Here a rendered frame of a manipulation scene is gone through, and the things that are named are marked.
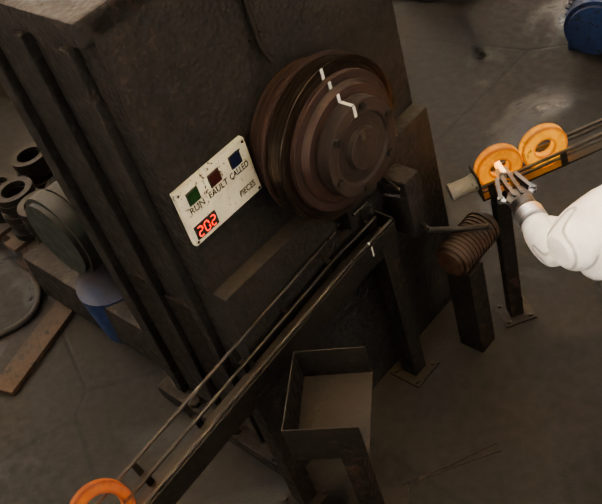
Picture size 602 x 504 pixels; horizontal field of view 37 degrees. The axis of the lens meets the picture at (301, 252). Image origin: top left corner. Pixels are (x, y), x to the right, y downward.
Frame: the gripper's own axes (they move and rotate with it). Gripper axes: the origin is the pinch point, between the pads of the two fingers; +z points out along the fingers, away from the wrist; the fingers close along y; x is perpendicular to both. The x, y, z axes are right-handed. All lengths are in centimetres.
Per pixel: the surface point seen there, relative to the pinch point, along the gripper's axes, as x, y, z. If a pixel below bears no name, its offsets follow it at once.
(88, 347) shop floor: -76, -166, 56
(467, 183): -2.1, -10.9, 0.8
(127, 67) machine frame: 90, -92, -17
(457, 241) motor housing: -17.6, -19.1, -7.4
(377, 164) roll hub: 32, -40, -14
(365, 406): -6, -66, -62
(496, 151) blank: 6.4, -0.1, 1.5
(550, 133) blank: 5.9, 17.7, 1.5
